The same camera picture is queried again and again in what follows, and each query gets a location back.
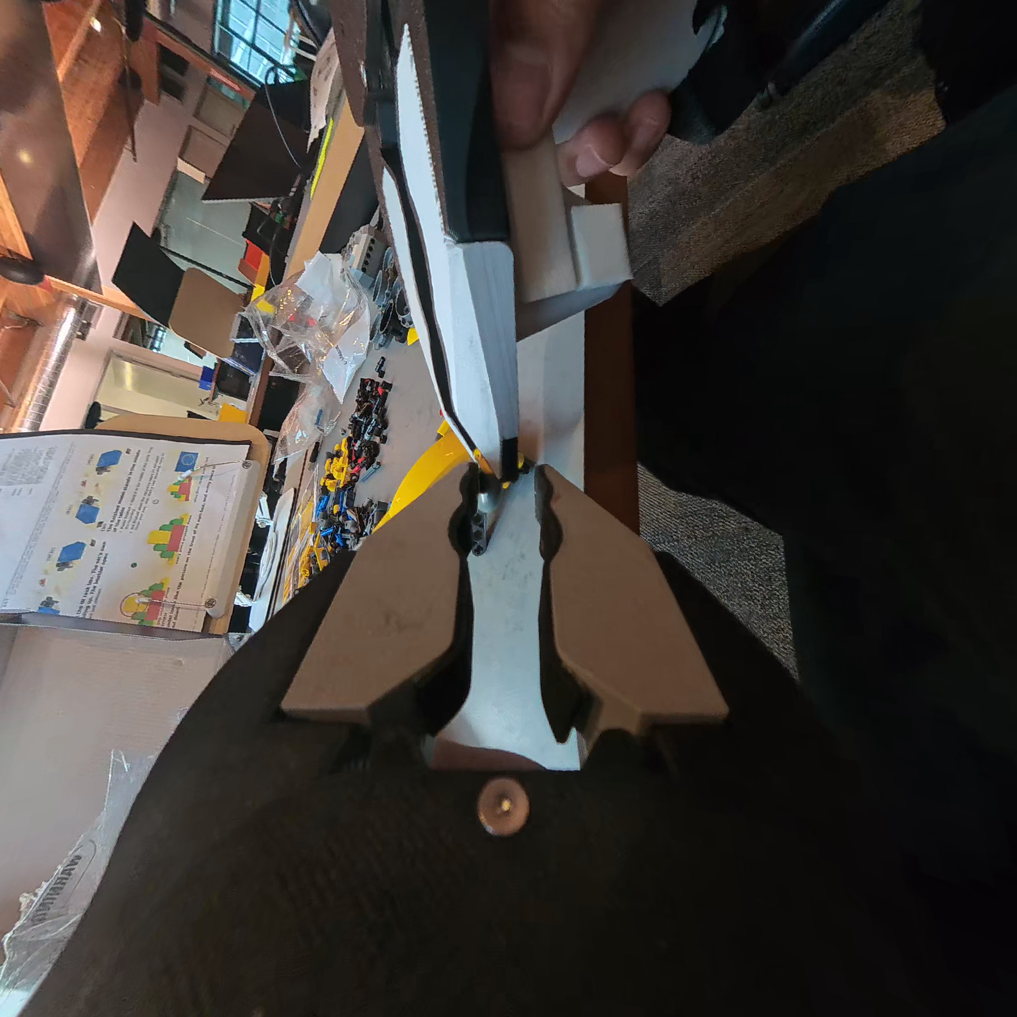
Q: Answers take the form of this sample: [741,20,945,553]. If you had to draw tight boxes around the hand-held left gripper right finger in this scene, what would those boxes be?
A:
[534,465,730,745]

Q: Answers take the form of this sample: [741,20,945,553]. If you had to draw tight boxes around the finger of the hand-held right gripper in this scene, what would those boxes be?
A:
[396,22,521,486]
[381,169,483,471]

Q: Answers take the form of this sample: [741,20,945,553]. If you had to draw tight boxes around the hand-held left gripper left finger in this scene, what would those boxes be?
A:
[280,463,479,736]

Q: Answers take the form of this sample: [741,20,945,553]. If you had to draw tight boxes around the yellow panel vehicle assembly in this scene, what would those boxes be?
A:
[385,421,497,557]

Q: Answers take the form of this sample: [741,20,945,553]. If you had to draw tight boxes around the grey elbow pipe yellow ring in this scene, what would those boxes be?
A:
[475,455,532,518]

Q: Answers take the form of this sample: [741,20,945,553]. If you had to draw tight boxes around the long wooden-edged desk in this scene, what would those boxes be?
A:
[280,102,384,281]

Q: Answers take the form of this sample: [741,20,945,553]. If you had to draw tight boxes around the person's right hand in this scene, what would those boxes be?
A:
[488,0,674,189]

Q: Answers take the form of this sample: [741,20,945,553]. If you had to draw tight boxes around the wheeled yellow black chassis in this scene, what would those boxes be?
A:
[365,245,424,352]

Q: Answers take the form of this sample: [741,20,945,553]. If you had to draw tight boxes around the grey motor block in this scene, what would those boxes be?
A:
[344,224,392,276]

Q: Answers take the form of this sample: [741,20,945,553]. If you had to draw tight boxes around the white paper slip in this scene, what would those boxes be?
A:
[321,336,372,404]

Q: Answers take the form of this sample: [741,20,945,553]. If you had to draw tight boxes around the white flat device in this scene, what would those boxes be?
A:
[251,487,300,606]

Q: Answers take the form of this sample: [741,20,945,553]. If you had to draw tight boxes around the pile of small building pieces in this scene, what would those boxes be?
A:
[292,358,400,594]

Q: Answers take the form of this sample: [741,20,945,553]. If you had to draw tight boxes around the black monitor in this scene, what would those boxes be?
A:
[199,74,316,205]

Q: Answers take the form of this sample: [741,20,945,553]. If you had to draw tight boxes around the small clear plastic bag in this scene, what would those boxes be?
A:
[272,388,336,467]

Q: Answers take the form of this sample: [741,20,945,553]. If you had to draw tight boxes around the brown chair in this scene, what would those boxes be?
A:
[167,267,251,360]

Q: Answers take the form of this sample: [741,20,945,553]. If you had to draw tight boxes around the paned window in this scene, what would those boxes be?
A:
[213,0,300,86]

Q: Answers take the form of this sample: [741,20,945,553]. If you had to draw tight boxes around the black panel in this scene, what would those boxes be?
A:
[110,221,189,324]

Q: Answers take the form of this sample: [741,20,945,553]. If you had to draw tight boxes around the printed building-blocks poster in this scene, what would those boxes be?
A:
[0,431,261,634]

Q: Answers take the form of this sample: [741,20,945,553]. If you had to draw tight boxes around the cardboard kit box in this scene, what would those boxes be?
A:
[0,610,241,948]

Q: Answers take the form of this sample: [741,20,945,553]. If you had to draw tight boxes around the dark ceiling panel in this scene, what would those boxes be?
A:
[0,0,102,281]

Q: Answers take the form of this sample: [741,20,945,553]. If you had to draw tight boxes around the crumpled clear plastic bags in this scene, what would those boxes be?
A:
[0,745,162,988]

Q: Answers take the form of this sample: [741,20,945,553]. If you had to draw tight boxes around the metal ventilation duct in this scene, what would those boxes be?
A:
[10,296,90,435]

